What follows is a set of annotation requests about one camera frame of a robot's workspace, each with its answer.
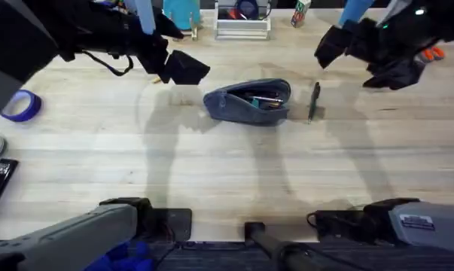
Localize blue-grey soft zip bag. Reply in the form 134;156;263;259
203;78;293;127

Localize blue tape ring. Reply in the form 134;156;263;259
0;89;43;123

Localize white open box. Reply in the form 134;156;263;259
214;0;272;41

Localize right wrist upright plate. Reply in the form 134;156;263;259
337;0;376;28

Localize teal round object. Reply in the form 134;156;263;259
162;0;202;32

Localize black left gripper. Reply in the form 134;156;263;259
135;6;212;86

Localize black camera post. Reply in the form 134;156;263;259
243;221;325;271

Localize orange-handled scissors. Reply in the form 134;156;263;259
417;45;446;64

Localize wrist upright plate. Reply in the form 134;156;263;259
133;0;157;35
337;0;376;28

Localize black pen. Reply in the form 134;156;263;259
307;81;321;125

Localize printed toy block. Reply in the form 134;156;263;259
290;0;312;29

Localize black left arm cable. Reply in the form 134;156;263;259
81;50;135;78

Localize left wrist upright plate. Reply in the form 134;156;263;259
133;0;157;35

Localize blue cloth heap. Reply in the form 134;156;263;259
84;240;154;271

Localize black rail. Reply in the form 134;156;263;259
151;239;454;271

